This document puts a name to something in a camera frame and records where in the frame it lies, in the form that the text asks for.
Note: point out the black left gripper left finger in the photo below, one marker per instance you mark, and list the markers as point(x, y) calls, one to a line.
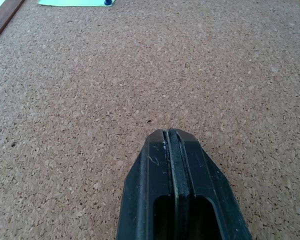
point(150, 190)

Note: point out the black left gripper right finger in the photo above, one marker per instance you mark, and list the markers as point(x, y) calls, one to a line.
point(205, 190)

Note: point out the green paper note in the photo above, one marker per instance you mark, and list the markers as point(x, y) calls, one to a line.
point(75, 2)

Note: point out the blue pushpin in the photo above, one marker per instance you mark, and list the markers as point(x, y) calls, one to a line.
point(108, 2)

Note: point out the cork board with wooden frame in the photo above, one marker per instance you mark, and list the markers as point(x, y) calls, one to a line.
point(90, 100)

